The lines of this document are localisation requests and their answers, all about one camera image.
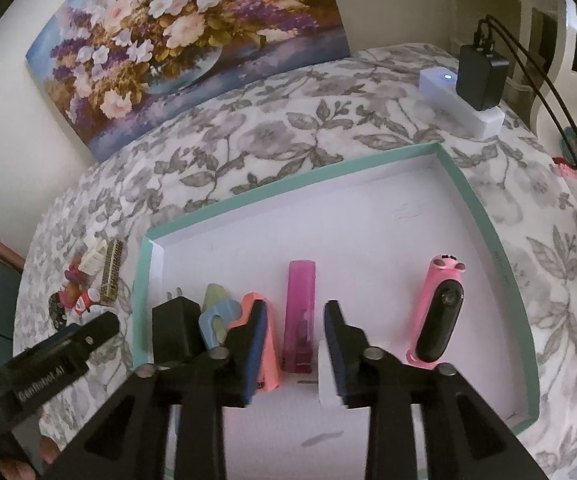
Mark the white charger adapter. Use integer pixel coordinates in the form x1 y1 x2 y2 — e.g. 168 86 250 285
296 340 344 408

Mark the magenta plastic case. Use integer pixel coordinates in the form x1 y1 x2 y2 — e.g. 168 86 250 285
282 259 317 375

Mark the white wooden chair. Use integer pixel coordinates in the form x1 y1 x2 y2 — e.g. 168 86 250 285
456 0 577 131

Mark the salmon cutter with black label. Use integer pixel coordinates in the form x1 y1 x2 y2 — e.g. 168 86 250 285
227 292 283 393

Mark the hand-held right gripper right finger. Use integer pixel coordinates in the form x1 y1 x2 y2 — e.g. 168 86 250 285
323 300 534 480

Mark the pink band with black tracker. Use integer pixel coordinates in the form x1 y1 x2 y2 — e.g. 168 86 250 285
406 254 468 370

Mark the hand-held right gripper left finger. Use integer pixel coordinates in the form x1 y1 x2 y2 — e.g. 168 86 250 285
71 300 269 480

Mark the red and white tube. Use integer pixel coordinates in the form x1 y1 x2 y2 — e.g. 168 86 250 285
71 287 106 316

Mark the teal cardboard box lid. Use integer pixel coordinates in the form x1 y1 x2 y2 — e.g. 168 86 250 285
131 141 541 480

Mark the black charger adapter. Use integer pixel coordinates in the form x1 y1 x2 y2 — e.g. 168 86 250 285
152 287 204 366

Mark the person's left hand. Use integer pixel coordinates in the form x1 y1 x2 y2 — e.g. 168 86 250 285
0 435 62 480

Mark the grey floral blanket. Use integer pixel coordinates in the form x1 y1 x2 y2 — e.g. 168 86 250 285
12 42 577 480

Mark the flower painting canvas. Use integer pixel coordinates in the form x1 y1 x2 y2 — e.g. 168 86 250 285
26 0 352 161

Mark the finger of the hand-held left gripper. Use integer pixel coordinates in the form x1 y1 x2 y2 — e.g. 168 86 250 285
76 311 122 357
43 322 85 350

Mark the black cable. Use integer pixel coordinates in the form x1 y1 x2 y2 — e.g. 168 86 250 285
486 14 577 243

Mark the white power strip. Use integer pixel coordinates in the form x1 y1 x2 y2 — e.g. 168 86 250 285
419 68 505 138

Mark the black plugged-in adapter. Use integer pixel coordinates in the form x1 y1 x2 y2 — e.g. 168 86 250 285
456 17 511 111

